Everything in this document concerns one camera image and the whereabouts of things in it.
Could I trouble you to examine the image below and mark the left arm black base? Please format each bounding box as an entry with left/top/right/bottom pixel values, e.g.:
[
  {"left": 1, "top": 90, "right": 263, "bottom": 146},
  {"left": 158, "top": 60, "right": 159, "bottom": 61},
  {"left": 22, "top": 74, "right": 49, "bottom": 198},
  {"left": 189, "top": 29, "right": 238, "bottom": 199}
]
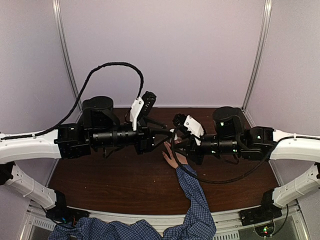
[{"left": 45, "top": 207, "right": 90, "bottom": 223}]

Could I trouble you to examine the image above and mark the right aluminium frame post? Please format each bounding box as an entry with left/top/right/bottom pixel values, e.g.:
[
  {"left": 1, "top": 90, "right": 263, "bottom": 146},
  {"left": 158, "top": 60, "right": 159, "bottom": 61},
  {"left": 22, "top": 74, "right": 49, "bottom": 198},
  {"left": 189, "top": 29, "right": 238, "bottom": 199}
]
[{"left": 242, "top": 0, "right": 273, "bottom": 112}]

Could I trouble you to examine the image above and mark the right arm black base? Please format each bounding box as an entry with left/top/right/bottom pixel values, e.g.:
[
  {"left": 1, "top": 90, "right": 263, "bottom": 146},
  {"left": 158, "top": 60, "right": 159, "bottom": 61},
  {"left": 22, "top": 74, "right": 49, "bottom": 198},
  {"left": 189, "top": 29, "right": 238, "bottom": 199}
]
[{"left": 239, "top": 206, "right": 282, "bottom": 227}]

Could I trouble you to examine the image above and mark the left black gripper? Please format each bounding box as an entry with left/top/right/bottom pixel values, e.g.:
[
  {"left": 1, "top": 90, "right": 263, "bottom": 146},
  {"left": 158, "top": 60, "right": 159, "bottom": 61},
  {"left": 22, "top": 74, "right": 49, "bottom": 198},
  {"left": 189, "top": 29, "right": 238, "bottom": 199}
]
[{"left": 91, "top": 116, "right": 174, "bottom": 155}]

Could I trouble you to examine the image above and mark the pink nail polish bottle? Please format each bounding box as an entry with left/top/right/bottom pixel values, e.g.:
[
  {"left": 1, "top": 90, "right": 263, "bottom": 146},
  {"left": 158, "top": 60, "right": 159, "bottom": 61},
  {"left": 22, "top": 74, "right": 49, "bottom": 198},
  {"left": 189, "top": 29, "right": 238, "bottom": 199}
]
[{"left": 174, "top": 137, "right": 185, "bottom": 145}]

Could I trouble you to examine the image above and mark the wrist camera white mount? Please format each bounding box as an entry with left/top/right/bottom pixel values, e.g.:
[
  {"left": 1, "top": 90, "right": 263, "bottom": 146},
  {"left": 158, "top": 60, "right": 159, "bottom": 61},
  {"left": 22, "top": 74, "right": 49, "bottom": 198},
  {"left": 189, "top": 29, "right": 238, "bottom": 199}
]
[
  {"left": 173, "top": 113, "right": 205, "bottom": 146},
  {"left": 129, "top": 91, "right": 157, "bottom": 131}
]

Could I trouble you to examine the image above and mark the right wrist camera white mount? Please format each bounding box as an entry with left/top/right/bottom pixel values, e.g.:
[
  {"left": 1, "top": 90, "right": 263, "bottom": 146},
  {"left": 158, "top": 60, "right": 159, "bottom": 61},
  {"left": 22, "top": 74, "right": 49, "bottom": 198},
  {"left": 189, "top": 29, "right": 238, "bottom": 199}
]
[{"left": 173, "top": 113, "right": 205, "bottom": 146}]

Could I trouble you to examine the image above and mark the mannequin hand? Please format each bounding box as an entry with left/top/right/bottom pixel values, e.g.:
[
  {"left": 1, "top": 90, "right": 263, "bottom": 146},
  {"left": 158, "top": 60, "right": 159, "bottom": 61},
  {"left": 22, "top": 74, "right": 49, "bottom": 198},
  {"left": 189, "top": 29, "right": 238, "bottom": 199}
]
[{"left": 162, "top": 141, "right": 188, "bottom": 169}]

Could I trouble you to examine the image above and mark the left black braided cable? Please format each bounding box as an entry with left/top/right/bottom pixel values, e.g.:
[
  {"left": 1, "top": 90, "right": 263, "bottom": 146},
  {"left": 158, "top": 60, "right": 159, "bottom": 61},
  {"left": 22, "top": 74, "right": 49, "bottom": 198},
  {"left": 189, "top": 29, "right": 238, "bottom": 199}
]
[{"left": 0, "top": 62, "right": 146, "bottom": 141}]

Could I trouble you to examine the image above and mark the left aluminium frame post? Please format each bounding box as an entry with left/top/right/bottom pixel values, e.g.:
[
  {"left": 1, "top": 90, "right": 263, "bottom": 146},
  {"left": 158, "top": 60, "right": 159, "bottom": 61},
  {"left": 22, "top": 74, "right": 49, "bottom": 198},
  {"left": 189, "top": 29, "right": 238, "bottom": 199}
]
[{"left": 51, "top": 0, "right": 84, "bottom": 112}]

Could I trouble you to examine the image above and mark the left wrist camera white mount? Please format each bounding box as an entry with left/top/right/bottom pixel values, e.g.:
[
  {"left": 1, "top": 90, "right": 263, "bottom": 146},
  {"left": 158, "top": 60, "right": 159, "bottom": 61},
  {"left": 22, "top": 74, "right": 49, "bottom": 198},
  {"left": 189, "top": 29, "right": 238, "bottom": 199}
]
[{"left": 129, "top": 91, "right": 157, "bottom": 131}]

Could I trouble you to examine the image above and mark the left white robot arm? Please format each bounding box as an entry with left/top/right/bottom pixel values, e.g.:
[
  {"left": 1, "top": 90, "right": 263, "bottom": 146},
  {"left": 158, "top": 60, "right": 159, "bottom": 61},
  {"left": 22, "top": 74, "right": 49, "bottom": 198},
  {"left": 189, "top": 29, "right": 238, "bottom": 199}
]
[{"left": 0, "top": 92, "right": 172, "bottom": 222}]

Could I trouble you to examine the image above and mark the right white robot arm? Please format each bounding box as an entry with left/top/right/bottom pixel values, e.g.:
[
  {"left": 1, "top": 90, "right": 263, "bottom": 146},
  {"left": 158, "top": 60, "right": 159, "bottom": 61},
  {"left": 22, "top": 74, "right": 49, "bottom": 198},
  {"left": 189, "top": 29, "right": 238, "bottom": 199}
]
[{"left": 172, "top": 106, "right": 320, "bottom": 221}]

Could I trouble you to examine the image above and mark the right black cable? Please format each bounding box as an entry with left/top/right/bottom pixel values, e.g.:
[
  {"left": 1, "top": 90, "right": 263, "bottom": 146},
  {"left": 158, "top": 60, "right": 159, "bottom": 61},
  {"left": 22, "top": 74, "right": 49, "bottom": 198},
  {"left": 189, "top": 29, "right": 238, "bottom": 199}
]
[{"left": 169, "top": 124, "right": 320, "bottom": 185}]

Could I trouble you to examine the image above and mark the aluminium frame post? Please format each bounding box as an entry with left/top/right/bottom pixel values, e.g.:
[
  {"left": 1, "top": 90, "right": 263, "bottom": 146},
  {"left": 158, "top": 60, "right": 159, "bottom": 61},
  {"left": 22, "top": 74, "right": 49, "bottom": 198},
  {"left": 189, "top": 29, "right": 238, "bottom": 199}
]
[
  {"left": 242, "top": 0, "right": 273, "bottom": 112},
  {"left": 51, "top": 0, "right": 84, "bottom": 112}
]

